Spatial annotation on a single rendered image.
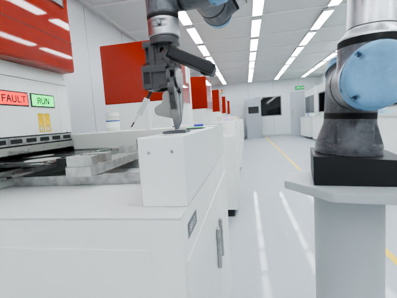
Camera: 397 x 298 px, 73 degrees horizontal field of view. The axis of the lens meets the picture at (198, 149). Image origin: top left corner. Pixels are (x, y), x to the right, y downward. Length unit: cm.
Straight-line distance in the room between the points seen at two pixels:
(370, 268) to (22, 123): 110
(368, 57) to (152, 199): 47
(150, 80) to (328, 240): 58
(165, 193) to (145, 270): 14
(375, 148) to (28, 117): 105
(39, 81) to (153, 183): 76
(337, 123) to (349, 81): 17
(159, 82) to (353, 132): 46
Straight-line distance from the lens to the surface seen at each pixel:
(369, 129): 72
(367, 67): 57
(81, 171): 83
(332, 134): 72
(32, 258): 66
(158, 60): 68
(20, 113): 109
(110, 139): 119
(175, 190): 54
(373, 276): 80
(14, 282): 71
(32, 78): 116
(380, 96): 58
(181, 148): 52
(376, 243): 77
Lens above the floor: 98
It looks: 6 degrees down
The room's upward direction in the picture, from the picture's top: 4 degrees counter-clockwise
